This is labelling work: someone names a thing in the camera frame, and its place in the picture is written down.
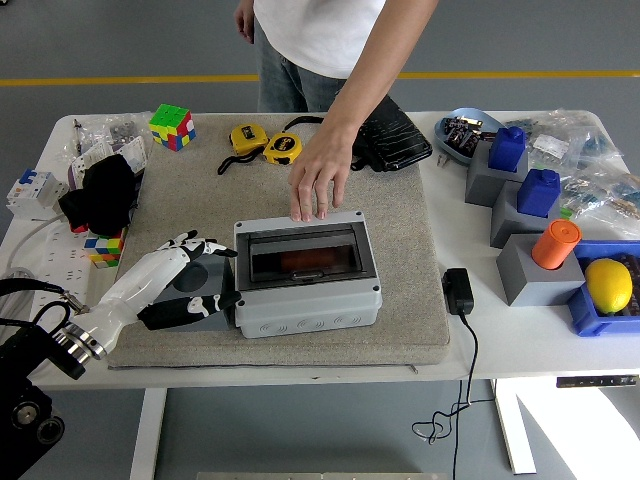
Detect black adapter cord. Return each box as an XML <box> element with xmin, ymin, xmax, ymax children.
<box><xmin>411</xmin><ymin>312</ymin><xmax>496</xmax><ymax>480</ymax></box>

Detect person's left hand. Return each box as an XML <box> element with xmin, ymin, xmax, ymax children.
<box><xmin>288</xmin><ymin>122</ymin><xmax>360</xmax><ymax>224</ymax></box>

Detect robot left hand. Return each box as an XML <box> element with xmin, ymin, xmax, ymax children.
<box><xmin>69</xmin><ymin>229</ymin><xmax>244</xmax><ymax>351</ymax></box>

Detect transparent hinged box lid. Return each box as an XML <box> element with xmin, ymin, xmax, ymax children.
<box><xmin>235</xmin><ymin>223</ymin><xmax>377</xmax><ymax>293</ymax></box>

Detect black power adapter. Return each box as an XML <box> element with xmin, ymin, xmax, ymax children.
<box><xmin>441</xmin><ymin>267</ymin><xmax>475</xmax><ymax>316</ymax></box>

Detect blue block battery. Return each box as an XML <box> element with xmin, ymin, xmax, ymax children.
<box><xmin>515</xmin><ymin>168</ymin><xmax>562</xmax><ymax>219</ymax></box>
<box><xmin>487</xmin><ymin>125</ymin><xmax>528</xmax><ymax>174</ymax></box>

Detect black glossy pouch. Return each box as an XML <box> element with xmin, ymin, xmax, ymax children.
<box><xmin>287</xmin><ymin>94</ymin><xmax>434</xmax><ymax>174</ymax></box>

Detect person's right hand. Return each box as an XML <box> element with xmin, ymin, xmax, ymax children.
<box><xmin>233</xmin><ymin>0</ymin><xmax>257</xmax><ymax>45</ymax></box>

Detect light blue bowl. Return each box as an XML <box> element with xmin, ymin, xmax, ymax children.
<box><xmin>432</xmin><ymin>107</ymin><xmax>506</xmax><ymax>166</ymax></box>

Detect dark small components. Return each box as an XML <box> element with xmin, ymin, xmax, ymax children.
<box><xmin>442</xmin><ymin>115</ymin><xmax>485</xmax><ymax>152</ymax></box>

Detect white table leg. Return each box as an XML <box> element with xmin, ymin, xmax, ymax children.
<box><xmin>128</xmin><ymin>387</ymin><xmax>169</xmax><ymax>480</ymax></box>
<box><xmin>492</xmin><ymin>378</ymin><xmax>537</xmax><ymax>475</ymax></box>

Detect white circuit breaker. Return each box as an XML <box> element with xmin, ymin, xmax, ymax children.
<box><xmin>5</xmin><ymin>168</ymin><xmax>70</xmax><ymax>221</ymax></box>

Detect grey electrical box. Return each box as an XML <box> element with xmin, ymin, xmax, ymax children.
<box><xmin>233</xmin><ymin>209</ymin><xmax>384</xmax><ymax>340</ymax></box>

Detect grey-brown mat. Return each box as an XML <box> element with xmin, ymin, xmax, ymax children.
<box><xmin>98</xmin><ymin>112</ymin><xmax>451</xmax><ymax>371</ymax></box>

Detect black cloth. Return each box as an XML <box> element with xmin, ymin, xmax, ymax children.
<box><xmin>58</xmin><ymin>153</ymin><xmax>139</xmax><ymax>236</ymax></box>

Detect orange cylinder battery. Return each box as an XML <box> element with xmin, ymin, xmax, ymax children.
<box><xmin>530</xmin><ymin>218</ymin><xmax>583</xmax><ymax>271</ymax></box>
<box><xmin>279</xmin><ymin>251</ymin><xmax>341</xmax><ymax>271</ymax></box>

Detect white plug packet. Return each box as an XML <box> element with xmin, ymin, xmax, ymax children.
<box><xmin>67</xmin><ymin>135</ymin><xmax>152</xmax><ymax>189</ymax></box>

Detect yellow tape measure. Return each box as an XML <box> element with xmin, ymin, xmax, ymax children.
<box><xmin>261</xmin><ymin>130</ymin><xmax>304</xmax><ymax>166</ymax></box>
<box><xmin>216</xmin><ymin>123</ymin><xmax>269</xmax><ymax>176</ymax></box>

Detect person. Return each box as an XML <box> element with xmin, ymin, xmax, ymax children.
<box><xmin>252</xmin><ymin>0</ymin><xmax>389</xmax><ymax>114</ymax></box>

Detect blue plastic bin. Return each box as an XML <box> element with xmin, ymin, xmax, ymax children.
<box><xmin>566</xmin><ymin>239</ymin><xmax>640</xmax><ymax>339</ymax></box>

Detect black table control panel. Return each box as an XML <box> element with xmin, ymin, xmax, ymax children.
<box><xmin>555</xmin><ymin>373</ymin><xmax>640</xmax><ymax>389</ymax></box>

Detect yellow lemon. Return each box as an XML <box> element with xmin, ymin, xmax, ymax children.
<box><xmin>583</xmin><ymin>258</ymin><xmax>634</xmax><ymax>316</ymax></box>

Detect grey holder block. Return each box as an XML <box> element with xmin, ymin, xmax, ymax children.
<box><xmin>154</xmin><ymin>254</ymin><xmax>239</xmax><ymax>332</ymax></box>
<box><xmin>489</xmin><ymin>179</ymin><xmax>562</xmax><ymax>250</ymax></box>
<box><xmin>464</xmin><ymin>142</ymin><xmax>530</xmax><ymax>207</ymax></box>
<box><xmin>496</xmin><ymin>232</ymin><xmax>587</xmax><ymax>308</ymax></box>

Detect colourful puzzle cube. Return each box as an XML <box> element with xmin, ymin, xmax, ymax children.
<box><xmin>148</xmin><ymin>103</ymin><xmax>196</xmax><ymax>153</ymax></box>
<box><xmin>83</xmin><ymin>228</ymin><xmax>126</xmax><ymax>270</ymax></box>

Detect clear bags of screws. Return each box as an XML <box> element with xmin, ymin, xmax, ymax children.
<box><xmin>52</xmin><ymin>113</ymin><xmax>154</xmax><ymax>171</ymax></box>

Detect white power strip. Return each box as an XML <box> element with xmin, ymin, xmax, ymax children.
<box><xmin>29</xmin><ymin>219</ymin><xmax>96</xmax><ymax>321</ymax></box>

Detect clear bags of components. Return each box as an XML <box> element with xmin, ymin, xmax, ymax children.
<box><xmin>504</xmin><ymin>109</ymin><xmax>640</xmax><ymax>221</ymax></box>

